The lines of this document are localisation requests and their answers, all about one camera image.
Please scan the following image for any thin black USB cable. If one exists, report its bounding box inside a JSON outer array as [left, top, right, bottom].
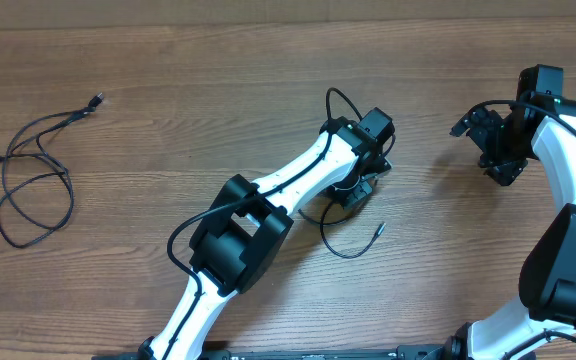
[[0, 91, 105, 250]]

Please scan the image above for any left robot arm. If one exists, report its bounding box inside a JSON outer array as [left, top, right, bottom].
[[137, 108, 395, 360]]

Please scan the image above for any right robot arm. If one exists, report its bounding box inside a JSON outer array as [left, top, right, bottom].
[[436, 64, 576, 359]]

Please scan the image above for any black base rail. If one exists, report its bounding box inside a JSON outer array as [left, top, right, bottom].
[[92, 343, 457, 360]]

